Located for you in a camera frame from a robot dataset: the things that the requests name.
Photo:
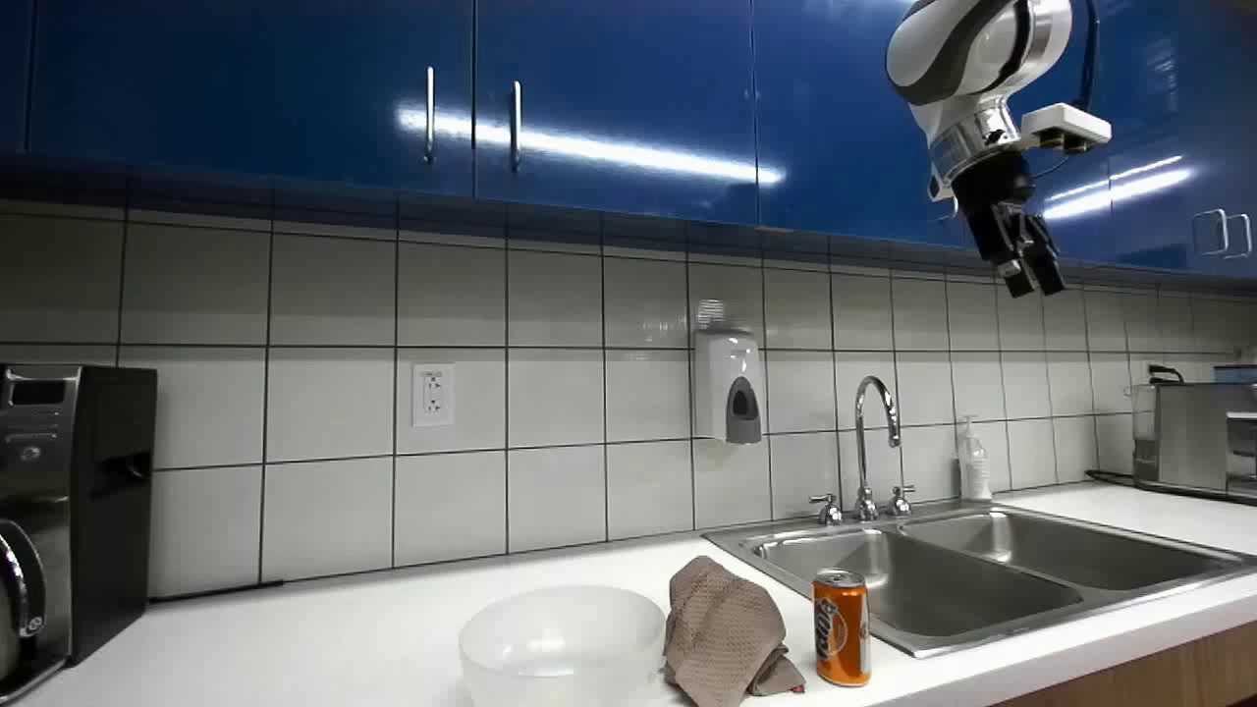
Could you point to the chrome gooseneck faucet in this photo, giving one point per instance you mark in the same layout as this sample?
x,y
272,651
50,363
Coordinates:
x,y
861,444

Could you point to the white wall power outlet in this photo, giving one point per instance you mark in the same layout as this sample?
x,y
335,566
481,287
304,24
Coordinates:
x,y
433,393

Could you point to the stainless steel double sink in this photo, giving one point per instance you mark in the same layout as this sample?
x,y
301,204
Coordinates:
x,y
968,577

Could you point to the brown waffle towel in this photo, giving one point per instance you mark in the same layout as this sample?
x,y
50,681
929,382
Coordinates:
x,y
722,633

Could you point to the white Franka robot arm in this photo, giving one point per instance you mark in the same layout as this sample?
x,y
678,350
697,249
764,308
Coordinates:
x,y
964,54

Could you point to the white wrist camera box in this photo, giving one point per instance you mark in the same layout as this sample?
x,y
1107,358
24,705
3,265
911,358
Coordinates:
x,y
1065,126

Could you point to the clear pump soap bottle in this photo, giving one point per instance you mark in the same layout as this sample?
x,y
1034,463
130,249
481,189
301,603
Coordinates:
x,y
974,475

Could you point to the silver countertop appliance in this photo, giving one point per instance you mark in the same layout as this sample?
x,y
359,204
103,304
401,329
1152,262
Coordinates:
x,y
1192,437

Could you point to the steel coffee carafe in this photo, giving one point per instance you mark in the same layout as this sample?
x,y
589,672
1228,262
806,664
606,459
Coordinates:
x,y
19,603

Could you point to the orange soda can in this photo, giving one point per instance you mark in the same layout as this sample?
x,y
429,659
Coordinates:
x,y
844,630

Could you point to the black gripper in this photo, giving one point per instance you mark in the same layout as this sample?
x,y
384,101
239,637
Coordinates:
x,y
993,200

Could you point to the white wall soap dispenser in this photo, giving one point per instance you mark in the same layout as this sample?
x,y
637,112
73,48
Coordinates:
x,y
730,378

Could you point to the translucent white plastic bowl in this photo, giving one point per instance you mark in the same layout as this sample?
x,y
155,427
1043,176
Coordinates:
x,y
565,651

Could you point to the black coffee maker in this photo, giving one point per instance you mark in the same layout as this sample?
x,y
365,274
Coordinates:
x,y
103,496

